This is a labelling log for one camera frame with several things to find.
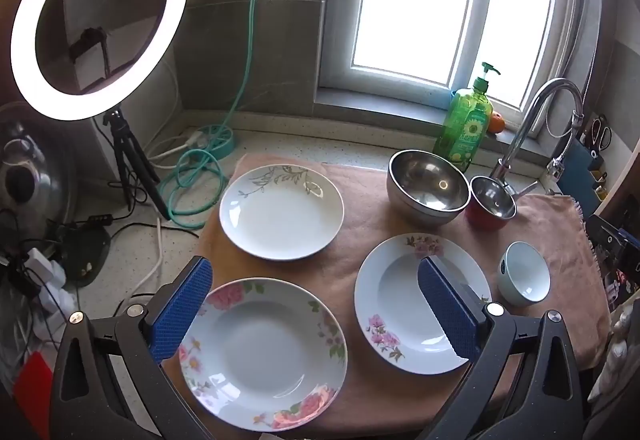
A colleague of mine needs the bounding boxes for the teal hose reel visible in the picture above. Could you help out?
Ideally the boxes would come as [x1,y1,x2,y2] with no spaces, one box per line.
[192,124,235,158]

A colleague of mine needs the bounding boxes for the black scissors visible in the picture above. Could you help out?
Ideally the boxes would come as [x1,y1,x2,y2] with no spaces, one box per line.
[582,115,612,153]

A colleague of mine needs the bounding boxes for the light blue ceramic bowl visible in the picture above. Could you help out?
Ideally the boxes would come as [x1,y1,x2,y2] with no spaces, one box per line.
[497,241,551,307]

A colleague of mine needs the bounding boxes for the person's right hand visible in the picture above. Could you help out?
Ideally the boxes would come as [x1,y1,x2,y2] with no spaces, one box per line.
[607,302,640,401]

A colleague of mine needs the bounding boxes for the chrome kitchen faucet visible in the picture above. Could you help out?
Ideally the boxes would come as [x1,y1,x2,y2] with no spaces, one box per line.
[487,77,587,196]

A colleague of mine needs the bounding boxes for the green dish soap bottle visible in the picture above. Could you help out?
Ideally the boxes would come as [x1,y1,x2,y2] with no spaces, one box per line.
[432,62,495,173]

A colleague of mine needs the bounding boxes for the pink towel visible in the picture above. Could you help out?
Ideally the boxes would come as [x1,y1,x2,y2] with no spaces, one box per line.
[197,152,613,436]

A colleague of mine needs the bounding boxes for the wooden shelf unit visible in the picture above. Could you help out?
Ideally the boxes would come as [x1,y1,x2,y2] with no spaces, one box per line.
[595,140,640,221]

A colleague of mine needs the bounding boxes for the glass pot lid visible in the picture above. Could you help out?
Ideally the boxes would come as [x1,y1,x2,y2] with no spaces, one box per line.
[0,102,78,226]

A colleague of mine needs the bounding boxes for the blue utensil holder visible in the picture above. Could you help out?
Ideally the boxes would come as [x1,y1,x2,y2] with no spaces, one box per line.
[557,112,613,216]

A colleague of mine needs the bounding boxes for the white plate with pink blossoms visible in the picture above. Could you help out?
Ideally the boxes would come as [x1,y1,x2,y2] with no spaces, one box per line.
[354,233,493,375]

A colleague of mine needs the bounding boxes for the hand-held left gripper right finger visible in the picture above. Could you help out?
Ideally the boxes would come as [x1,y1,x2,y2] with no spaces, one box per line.
[417,256,586,440]

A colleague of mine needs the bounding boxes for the white plate with leaf print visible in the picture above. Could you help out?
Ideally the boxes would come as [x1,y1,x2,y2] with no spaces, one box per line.
[219,164,346,262]

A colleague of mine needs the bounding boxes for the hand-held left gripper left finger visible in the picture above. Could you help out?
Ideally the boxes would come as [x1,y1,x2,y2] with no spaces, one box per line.
[48,256,213,440]

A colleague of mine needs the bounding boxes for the black tripod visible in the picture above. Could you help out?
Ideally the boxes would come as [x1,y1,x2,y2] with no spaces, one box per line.
[92,109,171,218]

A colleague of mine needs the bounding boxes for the white plate with large roses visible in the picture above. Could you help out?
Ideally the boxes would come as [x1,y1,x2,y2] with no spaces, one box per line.
[178,277,348,432]

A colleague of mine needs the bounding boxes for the white plug adapter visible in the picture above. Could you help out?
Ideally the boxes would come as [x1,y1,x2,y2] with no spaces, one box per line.
[25,247,66,291]

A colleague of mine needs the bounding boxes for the large stainless steel bowl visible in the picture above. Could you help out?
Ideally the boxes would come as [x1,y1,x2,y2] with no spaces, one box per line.
[386,149,471,227]

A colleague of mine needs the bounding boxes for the teal garden hose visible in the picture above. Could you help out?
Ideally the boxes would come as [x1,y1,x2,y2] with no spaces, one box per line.
[160,0,258,231]

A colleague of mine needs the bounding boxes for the ring light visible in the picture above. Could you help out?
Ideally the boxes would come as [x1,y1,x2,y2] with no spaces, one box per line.
[10,0,190,122]

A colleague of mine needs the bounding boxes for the small red steel bowl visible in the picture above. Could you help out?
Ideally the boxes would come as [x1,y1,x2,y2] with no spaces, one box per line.
[465,175,517,232]

